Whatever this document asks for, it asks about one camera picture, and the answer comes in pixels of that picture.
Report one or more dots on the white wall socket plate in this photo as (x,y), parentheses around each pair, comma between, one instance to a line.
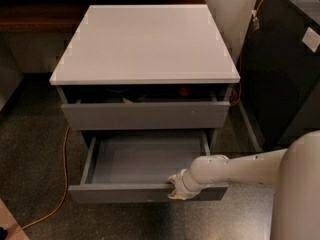
(311,39)

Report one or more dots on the black cabinet at right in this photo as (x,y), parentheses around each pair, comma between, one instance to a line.
(280,75)

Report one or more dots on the grey top drawer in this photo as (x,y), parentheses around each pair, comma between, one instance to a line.
(147,115)

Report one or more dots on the orange round object in drawer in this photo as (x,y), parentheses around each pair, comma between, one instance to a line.
(185,91)

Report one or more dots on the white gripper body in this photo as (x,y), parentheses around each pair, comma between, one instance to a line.
(182,185)

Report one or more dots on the grey drawer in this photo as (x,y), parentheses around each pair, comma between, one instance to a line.
(147,115)
(134,166)

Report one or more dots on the dark wooden shelf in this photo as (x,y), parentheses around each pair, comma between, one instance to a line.
(58,16)

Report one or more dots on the light wooden board corner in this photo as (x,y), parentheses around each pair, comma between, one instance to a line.
(9,224)

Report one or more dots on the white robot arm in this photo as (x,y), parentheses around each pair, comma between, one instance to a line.
(294,172)

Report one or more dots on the grey drawer cabinet white top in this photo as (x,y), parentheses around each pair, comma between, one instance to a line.
(144,53)

